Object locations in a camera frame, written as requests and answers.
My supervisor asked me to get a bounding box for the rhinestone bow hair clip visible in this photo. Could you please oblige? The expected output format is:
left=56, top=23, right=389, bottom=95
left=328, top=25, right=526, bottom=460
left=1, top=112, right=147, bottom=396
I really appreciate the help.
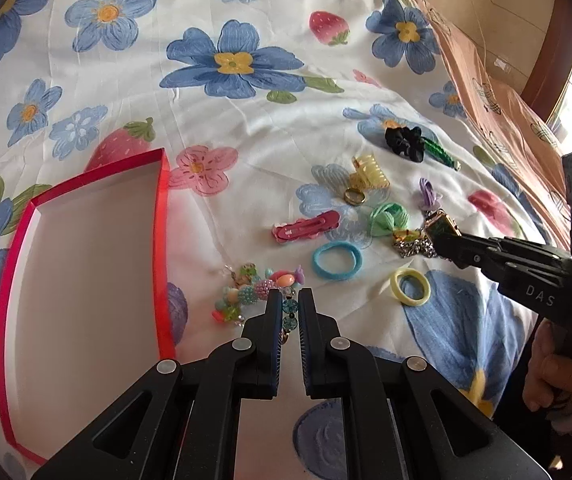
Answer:
left=392, top=230, right=438, bottom=258

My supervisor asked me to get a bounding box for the purple fabric hair tie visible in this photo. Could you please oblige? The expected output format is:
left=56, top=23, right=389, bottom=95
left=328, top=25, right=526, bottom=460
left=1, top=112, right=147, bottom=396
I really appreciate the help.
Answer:
left=418, top=176, right=443, bottom=213

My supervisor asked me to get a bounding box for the yellow hair tie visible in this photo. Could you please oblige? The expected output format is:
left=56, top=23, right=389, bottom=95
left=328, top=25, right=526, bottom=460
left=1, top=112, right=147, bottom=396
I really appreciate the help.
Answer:
left=389, top=266, right=432, bottom=308

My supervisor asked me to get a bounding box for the blue hair tie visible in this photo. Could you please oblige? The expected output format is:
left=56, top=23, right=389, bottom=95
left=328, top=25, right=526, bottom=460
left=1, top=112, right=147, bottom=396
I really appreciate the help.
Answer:
left=311, top=239, right=364, bottom=282

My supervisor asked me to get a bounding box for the yellow claw hair clip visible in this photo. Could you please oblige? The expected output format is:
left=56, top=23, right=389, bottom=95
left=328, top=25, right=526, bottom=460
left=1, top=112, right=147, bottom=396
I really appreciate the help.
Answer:
left=349, top=154, right=390, bottom=191

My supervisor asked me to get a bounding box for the colourful candy bead bracelet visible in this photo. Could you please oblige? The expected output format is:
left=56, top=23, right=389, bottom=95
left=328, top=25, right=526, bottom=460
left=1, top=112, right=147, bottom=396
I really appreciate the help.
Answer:
left=211, top=262, right=307, bottom=328

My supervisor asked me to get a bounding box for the pink snap hair clip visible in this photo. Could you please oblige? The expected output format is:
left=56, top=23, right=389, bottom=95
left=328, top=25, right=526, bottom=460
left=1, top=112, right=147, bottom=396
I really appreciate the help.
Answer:
left=272, top=209, right=341, bottom=244

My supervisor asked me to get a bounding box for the gold green-faced wristwatch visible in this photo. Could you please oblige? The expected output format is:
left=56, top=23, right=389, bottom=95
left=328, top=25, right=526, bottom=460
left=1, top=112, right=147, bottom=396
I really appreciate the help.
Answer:
left=423, top=209, right=461, bottom=240

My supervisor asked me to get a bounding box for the person's right hand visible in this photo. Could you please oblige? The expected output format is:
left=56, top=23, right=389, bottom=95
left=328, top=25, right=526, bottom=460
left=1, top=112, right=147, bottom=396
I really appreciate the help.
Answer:
left=522, top=320, right=572, bottom=414

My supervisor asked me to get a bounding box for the green leaf hair clip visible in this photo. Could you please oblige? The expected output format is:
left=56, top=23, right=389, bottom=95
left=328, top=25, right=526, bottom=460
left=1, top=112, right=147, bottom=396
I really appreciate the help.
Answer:
left=423, top=136, right=460, bottom=171

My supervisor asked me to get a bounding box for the black scrunchie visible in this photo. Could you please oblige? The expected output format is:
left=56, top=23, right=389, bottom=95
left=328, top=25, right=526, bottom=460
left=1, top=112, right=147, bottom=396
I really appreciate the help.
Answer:
left=385, top=127, right=425, bottom=162

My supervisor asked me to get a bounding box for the red shallow cardboard box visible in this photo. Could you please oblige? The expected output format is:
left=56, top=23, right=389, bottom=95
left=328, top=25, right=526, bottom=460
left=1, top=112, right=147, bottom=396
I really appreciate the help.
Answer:
left=0, top=150, right=175, bottom=465

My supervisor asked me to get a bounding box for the floral white bed sheet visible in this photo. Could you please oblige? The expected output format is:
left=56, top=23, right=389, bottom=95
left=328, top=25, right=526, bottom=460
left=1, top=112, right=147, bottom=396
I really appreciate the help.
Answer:
left=0, top=0, right=572, bottom=480

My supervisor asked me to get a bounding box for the green fabric hair tie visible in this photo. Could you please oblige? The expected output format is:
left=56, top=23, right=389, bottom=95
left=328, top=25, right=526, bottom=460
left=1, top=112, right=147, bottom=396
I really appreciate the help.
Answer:
left=367, top=201, right=411, bottom=239

